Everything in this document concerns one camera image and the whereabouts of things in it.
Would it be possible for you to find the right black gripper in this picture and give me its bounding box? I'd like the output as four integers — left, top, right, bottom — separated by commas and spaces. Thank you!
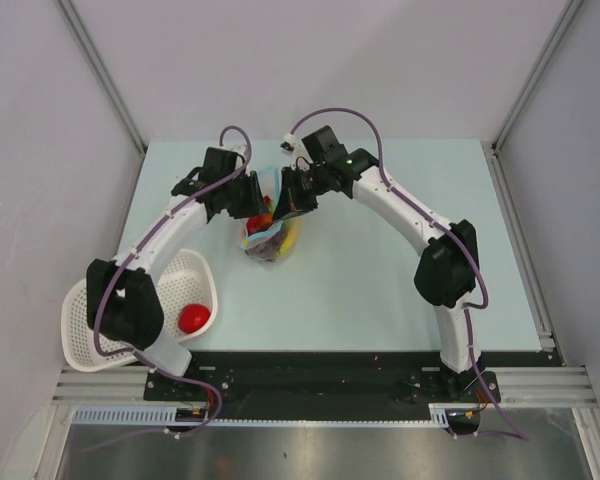
273, 164, 330, 224

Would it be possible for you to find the orange fake fruit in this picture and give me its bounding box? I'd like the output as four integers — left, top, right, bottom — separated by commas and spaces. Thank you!
246, 195, 274, 236

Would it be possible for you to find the yellow fake banana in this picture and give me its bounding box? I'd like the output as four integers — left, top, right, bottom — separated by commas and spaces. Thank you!
280, 219, 301, 254

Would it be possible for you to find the clear zip top bag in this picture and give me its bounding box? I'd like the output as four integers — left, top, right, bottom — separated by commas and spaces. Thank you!
237, 166, 295, 269

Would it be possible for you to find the dark fake grape bunch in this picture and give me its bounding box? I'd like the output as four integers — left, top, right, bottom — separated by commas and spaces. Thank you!
245, 231, 289, 262

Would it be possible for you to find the red fake apple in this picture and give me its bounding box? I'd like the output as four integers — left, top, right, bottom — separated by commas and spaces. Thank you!
178, 303, 211, 334

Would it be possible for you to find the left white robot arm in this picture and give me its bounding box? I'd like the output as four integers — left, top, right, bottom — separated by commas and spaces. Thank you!
86, 145, 266, 400

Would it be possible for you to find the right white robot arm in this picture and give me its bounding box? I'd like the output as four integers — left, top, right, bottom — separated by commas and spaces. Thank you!
273, 126, 484, 401

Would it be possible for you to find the white perforated plastic basket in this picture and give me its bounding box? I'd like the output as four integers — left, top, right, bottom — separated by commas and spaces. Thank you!
60, 249, 218, 372

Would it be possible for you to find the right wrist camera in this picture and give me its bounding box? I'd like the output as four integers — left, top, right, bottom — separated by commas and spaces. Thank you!
280, 133, 306, 161

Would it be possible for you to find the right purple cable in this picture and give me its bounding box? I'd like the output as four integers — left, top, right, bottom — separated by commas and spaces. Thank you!
289, 107, 529, 442

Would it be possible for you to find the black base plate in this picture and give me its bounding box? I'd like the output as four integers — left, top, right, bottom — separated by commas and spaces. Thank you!
143, 352, 501, 422

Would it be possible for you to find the left aluminium corner post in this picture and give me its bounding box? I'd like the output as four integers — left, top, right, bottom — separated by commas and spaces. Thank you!
54, 0, 148, 158

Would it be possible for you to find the aluminium corner post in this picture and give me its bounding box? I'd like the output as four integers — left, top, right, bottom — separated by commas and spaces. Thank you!
490, 0, 588, 155
54, 0, 148, 158

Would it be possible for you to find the white slotted cable duct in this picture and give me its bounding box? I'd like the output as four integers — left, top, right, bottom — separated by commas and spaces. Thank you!
72, 405, 461, 431

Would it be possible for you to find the right aluminium corner post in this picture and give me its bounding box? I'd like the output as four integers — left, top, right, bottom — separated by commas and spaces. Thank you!
490, 0, 588, 155

